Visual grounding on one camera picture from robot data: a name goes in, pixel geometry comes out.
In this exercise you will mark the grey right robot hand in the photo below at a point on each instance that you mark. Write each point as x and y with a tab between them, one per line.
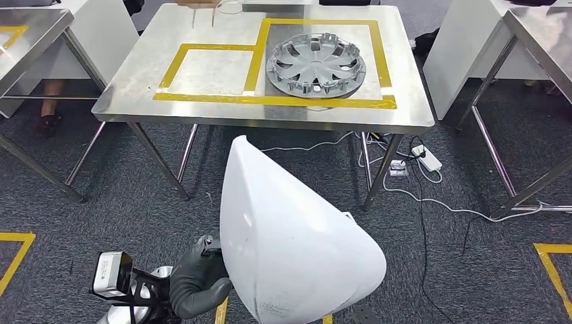
364	315

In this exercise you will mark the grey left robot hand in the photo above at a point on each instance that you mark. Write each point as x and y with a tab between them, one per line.
196	281

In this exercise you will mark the white curved panel part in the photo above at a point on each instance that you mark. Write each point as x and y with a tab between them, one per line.
295	250

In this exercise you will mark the steel workbench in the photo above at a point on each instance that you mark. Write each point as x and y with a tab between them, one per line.
134	89

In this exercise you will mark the silver floor socket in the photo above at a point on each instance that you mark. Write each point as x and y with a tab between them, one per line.
397	167

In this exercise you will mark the white power strip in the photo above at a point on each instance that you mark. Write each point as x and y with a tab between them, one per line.
426	157

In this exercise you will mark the yellow floor tape square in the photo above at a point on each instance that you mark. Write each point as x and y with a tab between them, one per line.
547	264
22	250

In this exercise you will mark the person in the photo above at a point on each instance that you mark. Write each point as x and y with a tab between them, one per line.
47	120

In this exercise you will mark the silver wheel hubcap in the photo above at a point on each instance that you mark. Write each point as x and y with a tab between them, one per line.
315	62

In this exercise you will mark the white cabinet panel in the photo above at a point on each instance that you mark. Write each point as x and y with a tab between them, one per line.
105	44
460	53

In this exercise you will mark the black bag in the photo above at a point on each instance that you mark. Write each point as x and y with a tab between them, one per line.
426	42

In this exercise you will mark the black office chair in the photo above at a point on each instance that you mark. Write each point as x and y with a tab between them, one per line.
133	5

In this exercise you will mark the steel table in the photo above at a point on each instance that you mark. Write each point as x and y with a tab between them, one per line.
545	31
31	49

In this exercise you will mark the black laptop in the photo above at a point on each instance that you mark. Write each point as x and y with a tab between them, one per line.
27	2

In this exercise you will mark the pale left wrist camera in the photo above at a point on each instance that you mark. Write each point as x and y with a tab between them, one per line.
105	273

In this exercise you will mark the yellow tape frame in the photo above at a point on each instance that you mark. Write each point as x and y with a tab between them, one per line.
268	100
15	35

